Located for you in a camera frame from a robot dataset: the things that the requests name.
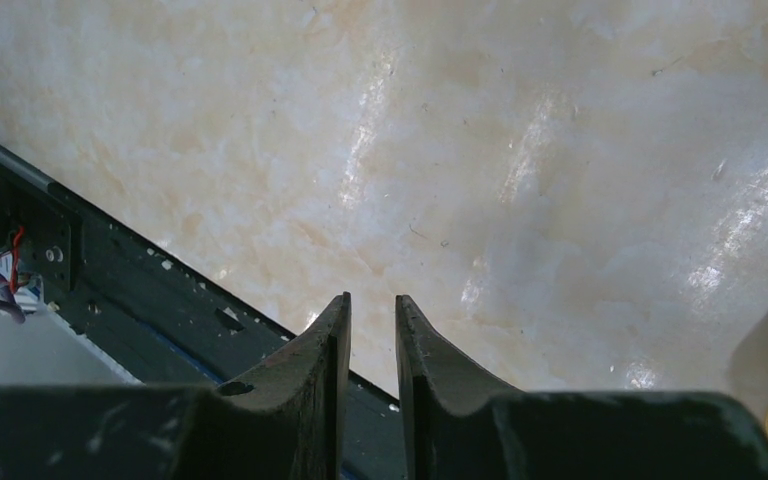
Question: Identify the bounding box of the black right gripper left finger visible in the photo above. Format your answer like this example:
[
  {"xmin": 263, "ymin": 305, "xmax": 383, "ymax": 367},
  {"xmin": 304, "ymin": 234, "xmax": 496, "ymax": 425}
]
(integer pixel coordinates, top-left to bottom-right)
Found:
[{"xmin": 0, "ymin": 293, "xmax": 351, "ymax": 479}]

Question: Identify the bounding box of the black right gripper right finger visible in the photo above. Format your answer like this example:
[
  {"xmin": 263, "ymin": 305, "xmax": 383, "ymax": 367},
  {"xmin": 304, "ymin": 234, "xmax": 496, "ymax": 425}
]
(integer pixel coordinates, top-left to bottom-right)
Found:
[{"xmin": 395, "ymin": 295, "xmax": 768, "ymax": 479}]

